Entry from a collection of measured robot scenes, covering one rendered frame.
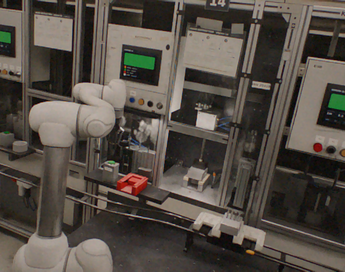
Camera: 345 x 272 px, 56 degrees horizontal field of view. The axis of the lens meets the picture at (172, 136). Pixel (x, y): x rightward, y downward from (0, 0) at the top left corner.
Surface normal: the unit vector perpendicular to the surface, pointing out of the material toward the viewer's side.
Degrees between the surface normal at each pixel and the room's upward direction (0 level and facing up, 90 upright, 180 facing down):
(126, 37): 90
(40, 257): 74
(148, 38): 90
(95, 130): 91
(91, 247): 6
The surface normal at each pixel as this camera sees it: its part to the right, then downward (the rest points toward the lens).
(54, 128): 0.08, 0.18
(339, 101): -0.37, 0.22
